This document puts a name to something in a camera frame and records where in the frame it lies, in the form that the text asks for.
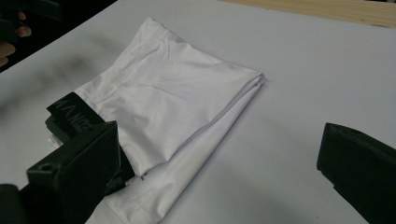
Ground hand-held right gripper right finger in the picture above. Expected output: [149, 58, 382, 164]
[317, 122, 396, 224]

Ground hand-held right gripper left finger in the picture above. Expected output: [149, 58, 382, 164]
[21, 120, 122, 224]

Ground white shorts with black waistband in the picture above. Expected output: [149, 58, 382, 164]
[46, 16, 267, 224]

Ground white board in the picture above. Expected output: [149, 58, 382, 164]
[0, 0, 396, 224]

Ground wooden table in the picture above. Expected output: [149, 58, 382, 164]
[219, 0, 396, 30]

